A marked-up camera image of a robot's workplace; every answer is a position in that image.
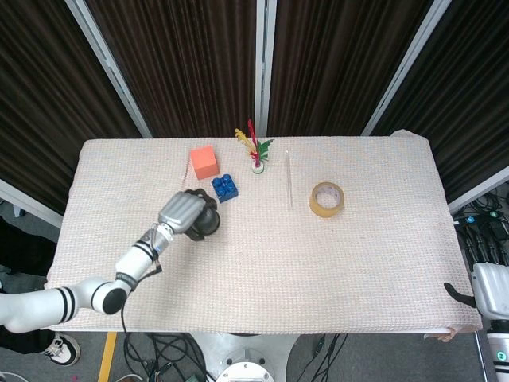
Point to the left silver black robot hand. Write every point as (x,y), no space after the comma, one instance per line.
(181,213)

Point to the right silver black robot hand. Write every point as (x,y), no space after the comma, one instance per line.
(493,286)

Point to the black round object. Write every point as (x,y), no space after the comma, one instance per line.
(208,224)

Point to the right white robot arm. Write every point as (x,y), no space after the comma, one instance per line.
(499,354)

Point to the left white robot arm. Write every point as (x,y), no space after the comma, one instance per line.
(135,260)

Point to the blue building block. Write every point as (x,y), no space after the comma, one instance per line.
(225,191)

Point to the orange foam cube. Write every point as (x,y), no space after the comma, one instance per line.
(203,163)

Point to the colourful feather shuttlecock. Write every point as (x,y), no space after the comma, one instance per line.
(257,168)

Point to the white waffle tablecloth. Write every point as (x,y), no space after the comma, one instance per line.
(298,258)

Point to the yellow packing tape roll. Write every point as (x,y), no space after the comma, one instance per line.
(318,209)

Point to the dark brown partition panel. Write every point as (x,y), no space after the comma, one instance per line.
(187,67)
(47,99)
(338,59)
(469,99)

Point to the person in black trousers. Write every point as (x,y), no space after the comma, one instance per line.
(24,246)

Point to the yellow floor tape strip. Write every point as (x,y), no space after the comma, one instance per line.
(106,358)

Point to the black white sneaker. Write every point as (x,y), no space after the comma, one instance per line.
(63,352)

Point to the grey aluminium partition post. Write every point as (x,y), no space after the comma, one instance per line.
(28,203)
(107,59)
(477,191)
(405,63)
(265,59)

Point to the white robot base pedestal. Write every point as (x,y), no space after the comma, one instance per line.
(242,358)

